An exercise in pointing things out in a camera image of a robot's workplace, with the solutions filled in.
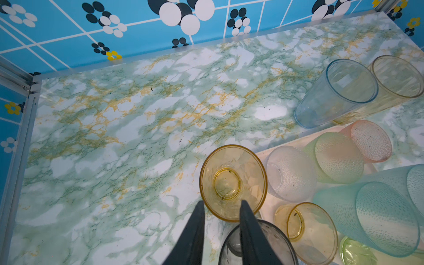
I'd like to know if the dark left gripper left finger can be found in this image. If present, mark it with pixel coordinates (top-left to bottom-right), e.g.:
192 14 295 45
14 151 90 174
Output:
163 201 205 265

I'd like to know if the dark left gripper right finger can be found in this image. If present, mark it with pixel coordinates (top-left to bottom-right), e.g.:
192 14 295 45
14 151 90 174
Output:
240 200 282 265

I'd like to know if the grey smoky glass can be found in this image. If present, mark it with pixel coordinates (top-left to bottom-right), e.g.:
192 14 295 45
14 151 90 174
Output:
219 219 298 265

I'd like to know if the amber short glass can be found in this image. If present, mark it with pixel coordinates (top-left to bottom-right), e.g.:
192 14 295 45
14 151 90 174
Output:
274 202 339 265

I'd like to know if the clear frosted textured cup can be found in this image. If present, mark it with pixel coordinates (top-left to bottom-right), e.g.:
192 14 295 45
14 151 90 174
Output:
265 146 318 203

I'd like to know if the green clear glass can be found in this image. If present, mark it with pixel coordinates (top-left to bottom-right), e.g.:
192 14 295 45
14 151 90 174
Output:
338 236 424 265

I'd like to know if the light green textured cup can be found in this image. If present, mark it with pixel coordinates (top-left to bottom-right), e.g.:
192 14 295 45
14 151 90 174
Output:
303 132 364 184

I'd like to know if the teal textured cup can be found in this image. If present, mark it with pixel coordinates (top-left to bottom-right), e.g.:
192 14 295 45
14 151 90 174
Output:
359 164 424 231
312 182 420 257

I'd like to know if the pink textured cup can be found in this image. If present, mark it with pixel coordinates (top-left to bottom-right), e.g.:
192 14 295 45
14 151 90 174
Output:
339 120 393 164

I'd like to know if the yellow clear tall glass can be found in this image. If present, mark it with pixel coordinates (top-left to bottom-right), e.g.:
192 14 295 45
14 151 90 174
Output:
334 55 424 125

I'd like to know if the beige rectangular tray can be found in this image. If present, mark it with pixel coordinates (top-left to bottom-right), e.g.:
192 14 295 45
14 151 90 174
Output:
254 125 424 265

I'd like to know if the yellow clear glass left column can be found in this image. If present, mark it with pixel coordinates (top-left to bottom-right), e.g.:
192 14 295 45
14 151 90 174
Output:
199 145 268 223

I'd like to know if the blue clear tall glass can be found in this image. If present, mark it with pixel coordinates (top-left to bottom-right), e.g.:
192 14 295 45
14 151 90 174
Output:
294 59 379 129

